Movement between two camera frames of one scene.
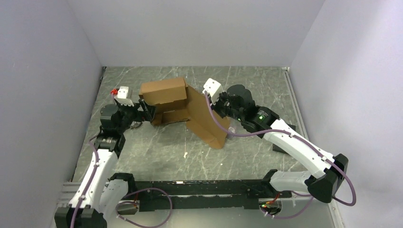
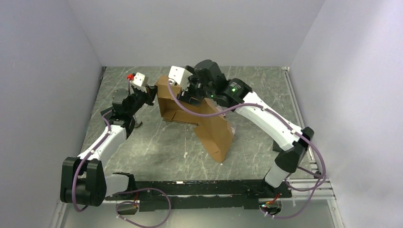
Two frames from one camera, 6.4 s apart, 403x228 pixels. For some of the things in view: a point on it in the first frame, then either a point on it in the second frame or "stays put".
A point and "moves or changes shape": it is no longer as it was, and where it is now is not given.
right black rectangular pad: x=276 y=147 stays put
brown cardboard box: x=175 y=101 moves or changes shape
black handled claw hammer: x=135 y=124 stays put
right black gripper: x=215 y=107 -> x=186 y=96
